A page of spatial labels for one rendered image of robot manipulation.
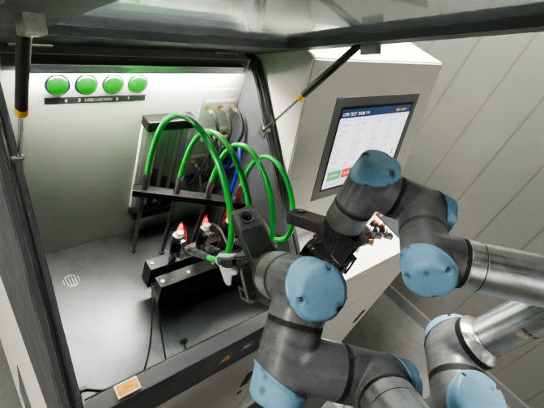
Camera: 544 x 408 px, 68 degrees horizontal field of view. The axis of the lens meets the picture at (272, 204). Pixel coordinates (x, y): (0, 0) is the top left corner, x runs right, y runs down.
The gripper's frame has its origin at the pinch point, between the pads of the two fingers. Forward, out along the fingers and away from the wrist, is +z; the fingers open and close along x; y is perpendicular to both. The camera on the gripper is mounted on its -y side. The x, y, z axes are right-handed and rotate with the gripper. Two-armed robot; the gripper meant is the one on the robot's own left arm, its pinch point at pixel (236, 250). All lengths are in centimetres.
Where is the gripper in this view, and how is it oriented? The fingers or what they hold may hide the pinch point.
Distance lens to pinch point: 81.8
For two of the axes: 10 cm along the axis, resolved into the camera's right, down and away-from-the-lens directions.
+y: 2.1, 9.8, 0.6
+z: -3.7, 0.2, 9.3
